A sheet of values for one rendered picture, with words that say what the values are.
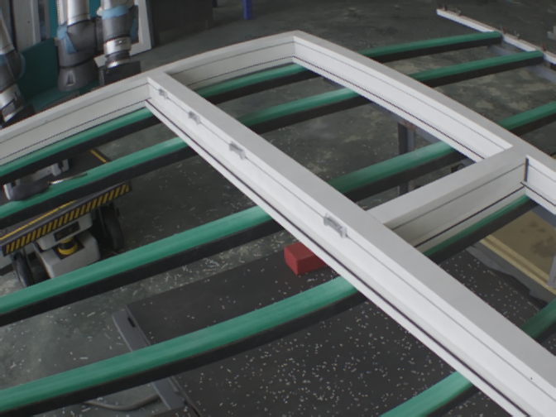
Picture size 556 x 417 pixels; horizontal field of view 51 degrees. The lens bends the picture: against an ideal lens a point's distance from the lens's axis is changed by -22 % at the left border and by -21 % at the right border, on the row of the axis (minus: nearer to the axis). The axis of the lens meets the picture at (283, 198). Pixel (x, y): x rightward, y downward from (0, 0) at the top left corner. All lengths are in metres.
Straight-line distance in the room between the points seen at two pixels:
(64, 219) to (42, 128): 0.86
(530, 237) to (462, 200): 0.45
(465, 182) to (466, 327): 0.34
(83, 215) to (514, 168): 1.69
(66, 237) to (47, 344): 0.46
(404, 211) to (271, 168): 0.25
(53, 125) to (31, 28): 0.99
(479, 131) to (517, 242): 0.31
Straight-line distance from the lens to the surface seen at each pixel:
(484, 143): 1.32
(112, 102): 1.66
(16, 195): 1.37
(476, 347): 0.84
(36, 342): 2.38
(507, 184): 1.21
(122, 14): 1.99
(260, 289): 1.46
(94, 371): 0.91
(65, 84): 2.44
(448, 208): 1.10
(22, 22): 2.54
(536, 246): 1.51
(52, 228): 2.43
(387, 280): 0.96
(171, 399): 1.27
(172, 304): 1.45
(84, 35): 2.10
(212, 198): 2.95
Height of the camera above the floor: 1.48
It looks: 31 degrees down
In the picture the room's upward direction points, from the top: 5 degrees counter-clockwise
